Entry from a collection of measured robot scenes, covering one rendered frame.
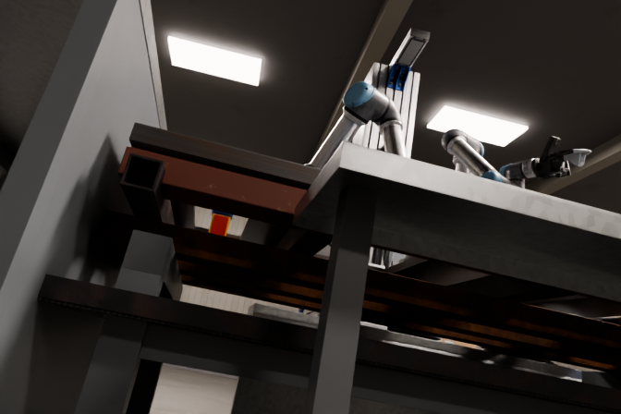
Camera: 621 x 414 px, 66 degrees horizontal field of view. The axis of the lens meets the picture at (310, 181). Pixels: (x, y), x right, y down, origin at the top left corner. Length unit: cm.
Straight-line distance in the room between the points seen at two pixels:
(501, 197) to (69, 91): 53
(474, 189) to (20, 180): 51
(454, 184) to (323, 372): 25
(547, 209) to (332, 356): 29
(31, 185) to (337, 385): 41
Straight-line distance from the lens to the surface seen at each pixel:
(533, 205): 58
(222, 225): 136
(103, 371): 78
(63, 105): 67
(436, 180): 53
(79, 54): 70
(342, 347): 58
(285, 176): 82
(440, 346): 174
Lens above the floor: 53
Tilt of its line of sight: 21 degrees up
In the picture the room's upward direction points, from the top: 11 degrees clockwise
